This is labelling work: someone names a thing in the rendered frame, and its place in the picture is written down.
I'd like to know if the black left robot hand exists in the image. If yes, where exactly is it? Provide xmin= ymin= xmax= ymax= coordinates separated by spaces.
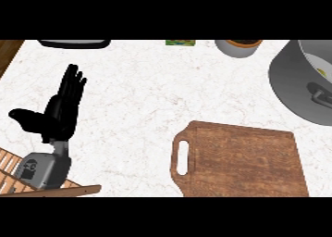
xmin=8 ymin=63 xmax=90 ymax=144

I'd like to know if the brown wooden cutting board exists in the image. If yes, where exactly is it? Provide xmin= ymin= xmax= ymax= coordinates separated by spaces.
xmin=171 ymin=119 xmax=311 ymax=198

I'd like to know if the large grey pot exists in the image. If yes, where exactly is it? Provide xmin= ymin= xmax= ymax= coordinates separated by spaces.
xmin=268 ymin=39 xmax=332 ymax=127

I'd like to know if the pale wooden slatted rack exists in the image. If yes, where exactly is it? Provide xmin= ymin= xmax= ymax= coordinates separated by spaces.
xmin=0 ymin=143 xmax=103 ymax=198

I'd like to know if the green box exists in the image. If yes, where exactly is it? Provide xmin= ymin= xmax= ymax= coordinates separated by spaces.
xmin=165 ymin=39 xmax=197 ymax=47

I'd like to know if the grey cup with orange rim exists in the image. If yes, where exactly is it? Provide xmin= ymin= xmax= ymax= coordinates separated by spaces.
xmin=213 ymin=39 xmax=265 ymax=59

